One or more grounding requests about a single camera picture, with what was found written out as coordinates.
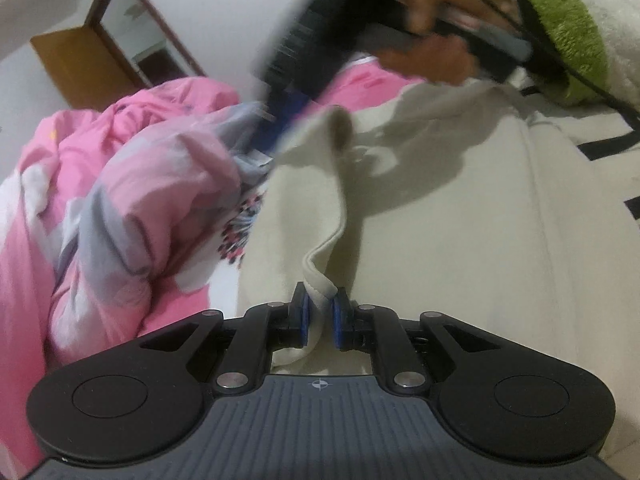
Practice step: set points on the floral white bed sheet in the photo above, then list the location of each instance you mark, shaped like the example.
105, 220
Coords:
235, 240

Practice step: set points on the cream garment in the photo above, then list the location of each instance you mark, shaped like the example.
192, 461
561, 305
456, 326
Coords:
450, 235

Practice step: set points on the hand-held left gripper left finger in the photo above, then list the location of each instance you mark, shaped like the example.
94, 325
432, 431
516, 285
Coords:
303, 316

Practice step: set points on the person's right hand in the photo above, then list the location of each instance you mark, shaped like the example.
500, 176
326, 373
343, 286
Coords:
440, 60

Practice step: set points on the pink quilt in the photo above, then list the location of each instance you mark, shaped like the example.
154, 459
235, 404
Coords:
150, 185

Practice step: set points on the wooden door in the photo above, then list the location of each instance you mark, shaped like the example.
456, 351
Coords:
75, 65

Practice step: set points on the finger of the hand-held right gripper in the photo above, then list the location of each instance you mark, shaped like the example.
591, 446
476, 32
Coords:
285, 115

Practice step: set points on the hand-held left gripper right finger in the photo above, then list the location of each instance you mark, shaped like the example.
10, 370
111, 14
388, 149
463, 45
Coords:
340, 321

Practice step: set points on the wooden door frame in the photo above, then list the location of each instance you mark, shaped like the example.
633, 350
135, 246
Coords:
175, 38

